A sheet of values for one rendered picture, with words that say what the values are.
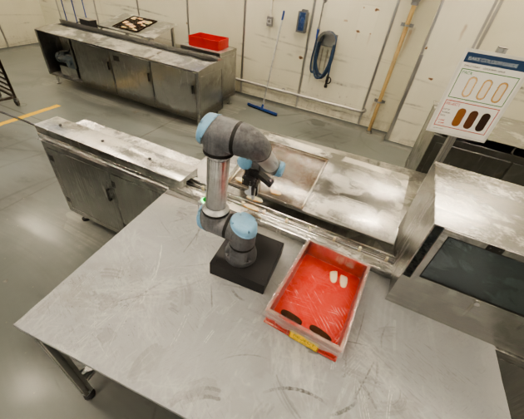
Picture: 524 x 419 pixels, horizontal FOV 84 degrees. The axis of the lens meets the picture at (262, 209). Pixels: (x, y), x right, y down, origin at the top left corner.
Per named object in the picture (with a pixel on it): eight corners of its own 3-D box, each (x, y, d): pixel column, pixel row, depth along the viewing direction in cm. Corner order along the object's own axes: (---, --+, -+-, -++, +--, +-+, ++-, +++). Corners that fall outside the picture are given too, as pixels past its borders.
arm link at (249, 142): (273, 126, 92) (289, 160, 140) (241, 116, 95) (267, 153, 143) (259, 161, 93) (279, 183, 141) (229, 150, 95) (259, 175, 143)
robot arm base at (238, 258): (250, 271, 132) (253, 258, 125) (219, 262, 134) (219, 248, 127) (259, 247, 143) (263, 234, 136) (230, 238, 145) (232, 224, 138)
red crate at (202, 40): (188, 45, 443) (187, 35, 434) (200, 41, 469) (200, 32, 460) (218, 51, 432) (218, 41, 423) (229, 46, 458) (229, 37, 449)
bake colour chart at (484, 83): (425, 130, 178) (466, 47, 149) (425, 130, 179) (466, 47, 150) (484, 143, 172) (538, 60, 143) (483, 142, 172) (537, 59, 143)
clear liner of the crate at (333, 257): (259, 322, 121) (262, 309, 115) (304, 248, 155) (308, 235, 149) (337, 367, 111) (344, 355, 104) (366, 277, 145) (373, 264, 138)
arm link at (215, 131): (223, 244, 128) (233, 129, 92) (193, 232, 131) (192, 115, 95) (235, 228, 137) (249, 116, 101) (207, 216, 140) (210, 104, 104)
